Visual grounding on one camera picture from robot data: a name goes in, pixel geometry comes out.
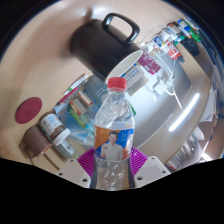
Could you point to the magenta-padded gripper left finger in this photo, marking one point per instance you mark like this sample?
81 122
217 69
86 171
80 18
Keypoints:
71 171

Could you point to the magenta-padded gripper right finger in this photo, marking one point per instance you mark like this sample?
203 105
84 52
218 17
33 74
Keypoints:
151 170

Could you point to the clear red-capped drink bottle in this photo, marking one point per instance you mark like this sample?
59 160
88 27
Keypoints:
114 140

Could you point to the clear glass white-capped bottle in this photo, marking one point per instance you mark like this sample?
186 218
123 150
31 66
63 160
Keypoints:
68 148

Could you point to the gold-capped blue-label bottle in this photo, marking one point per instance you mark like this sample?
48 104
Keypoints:
80 131

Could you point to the white-lidded brown spread jar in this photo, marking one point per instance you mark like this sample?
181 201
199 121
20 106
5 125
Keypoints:
51 125

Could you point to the green glass bottle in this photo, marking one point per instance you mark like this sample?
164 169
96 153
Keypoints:
77 108

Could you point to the white light bar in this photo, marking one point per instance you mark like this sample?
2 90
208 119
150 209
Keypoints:
185 111

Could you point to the flat round red coaster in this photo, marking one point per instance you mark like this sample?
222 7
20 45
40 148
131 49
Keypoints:
28 110

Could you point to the white desk lamp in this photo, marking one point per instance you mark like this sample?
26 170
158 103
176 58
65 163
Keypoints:
163 85

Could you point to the grey shaker bottle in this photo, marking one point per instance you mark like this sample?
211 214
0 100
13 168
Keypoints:
96 88

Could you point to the white and blue carton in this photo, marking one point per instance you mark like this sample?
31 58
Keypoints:
133 76

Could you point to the pink package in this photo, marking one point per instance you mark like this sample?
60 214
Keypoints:
150 63

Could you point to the red-lidded white jar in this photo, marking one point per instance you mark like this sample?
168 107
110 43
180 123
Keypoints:
174 52

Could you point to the black mug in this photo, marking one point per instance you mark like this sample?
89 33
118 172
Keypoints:
96 46

